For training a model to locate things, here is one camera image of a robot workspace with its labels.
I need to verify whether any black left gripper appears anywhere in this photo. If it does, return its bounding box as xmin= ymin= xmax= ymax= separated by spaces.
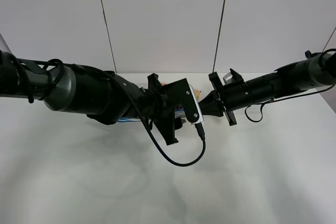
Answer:
xmin=145 ymin=73 xmax=197 ymax=146

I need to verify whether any black right camera cable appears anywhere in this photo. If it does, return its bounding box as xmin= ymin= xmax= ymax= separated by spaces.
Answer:
xmin=245 ymin=48 xmax=336 ymax=123

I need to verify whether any yellow pear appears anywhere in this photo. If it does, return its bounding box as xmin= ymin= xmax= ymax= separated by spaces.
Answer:
xmin=194 ymin=89 xmax=202 ymax=102

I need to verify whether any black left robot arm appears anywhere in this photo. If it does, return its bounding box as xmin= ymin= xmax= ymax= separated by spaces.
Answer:
xmin=1 ymin=52 xmax=204 ymax=145

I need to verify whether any black camera cable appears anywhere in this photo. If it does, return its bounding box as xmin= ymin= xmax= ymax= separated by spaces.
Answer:
xmin=245 ymin=48 xmax=336 ymax=123
xmin=86 ymin=66 xmax=207 ymax=167

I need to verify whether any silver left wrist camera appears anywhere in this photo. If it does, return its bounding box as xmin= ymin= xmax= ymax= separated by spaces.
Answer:
xmin=189 ymin=85 xmax=204 ymax=124

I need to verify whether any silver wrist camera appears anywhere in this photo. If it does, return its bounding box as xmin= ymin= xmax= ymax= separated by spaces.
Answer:
xmin=223 ymin=72 xmax=235 ymax=85
xmin=189 ymin=85 xmax=204 ymax=124

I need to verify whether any clear zip bag blue seal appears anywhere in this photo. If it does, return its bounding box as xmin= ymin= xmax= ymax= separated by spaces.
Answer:
xmin=118 ymin=108 xmax=186 ymax=123

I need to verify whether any black left camera cable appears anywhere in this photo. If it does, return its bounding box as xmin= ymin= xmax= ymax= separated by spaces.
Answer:
xmin=86 ymin=66 xmax=207 ymax=167

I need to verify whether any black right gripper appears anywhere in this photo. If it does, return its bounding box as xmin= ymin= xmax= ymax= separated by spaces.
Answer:
xmin=198 ymin=68 xmax=244 ymax=126

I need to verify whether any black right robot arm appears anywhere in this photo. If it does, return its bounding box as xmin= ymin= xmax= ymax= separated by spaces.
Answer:
xmin=199 ymin=49 xmax=335 ymax=126

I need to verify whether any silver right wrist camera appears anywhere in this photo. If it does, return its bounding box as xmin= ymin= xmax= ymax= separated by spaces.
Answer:
xmin=223 ymin=72 xmax=235 ymax=85

